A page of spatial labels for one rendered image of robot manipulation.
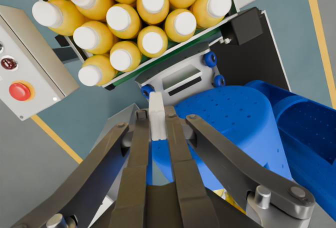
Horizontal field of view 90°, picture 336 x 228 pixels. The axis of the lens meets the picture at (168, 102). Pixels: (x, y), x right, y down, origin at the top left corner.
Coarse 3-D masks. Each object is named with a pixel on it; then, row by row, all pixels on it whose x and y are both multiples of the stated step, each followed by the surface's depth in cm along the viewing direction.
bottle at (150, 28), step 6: (144, 30) 35; (150, 30) 34; (156, 30) 34; (162, 30) 36; (138, 36) 36; (162, 36) 35; (138, 42) 36; (162, 42) 34; (162, 48) 36; (144, 54) 37; (150, 54) 36; (156, 54) 36
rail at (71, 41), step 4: (40, 0) 38; (44, 0) 39; (64, 36) 41; (68, 36) 41; (72, 36) 44; (68, 40) 41; (72, 40) 42; (72, 44) 42; (76, 44) 44; (72, 48) 42; (76, 48) 42; (80, 48) 45; (76, 52) 42; (80, 52) 43; (80, 56) 43; (84, 56) 45; (84, 60) 43
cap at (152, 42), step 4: (148, 32) 31; (152, 32) 31; (144, 36) 31; (148, 36) 32; (152, 36) 32; (156, 36) 32; (160, 36) 32; (144, 40) 32; (148, 40) 32; (152, 40) 32; (156, 40) 32; (160, 40) 32; (144, 44) 32; (148, 44) 32; (152, 44) 32; (156, 44) 32; (160, 44) 32; (144, 48) 32; (148, 48) 32; (152, 48) 32; (156, 48) 32; (160, 48) 32; (152, 52) 33
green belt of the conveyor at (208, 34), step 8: (144, 24) 49; (160, 24) 49; (208, 32) 51; (216, 32) 53; (136, 40) 50; (168, 40) 51; (192, 40) 52; (200, 40) 53; (176, 48) 52; (184, 48) 54; (144, 56) 52; (168, 56) 53; (152, 64) 54; (120, 72) 53; (136, 72) 54; (120, 80) 55
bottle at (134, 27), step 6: (120, 6) 32; (126, 6) 33; (132, 12) 33; (132, 18) 33; (138, 18) 36; (108, 24) 33; (132, 24) 34; (138, 24) 36; (114, 30) 34; (120, 30) 33; (126, 30) 34; (132, 30) 35; (138, 30) 38; (120, 36) 35; (126, 36) 36; (132, 36) 37
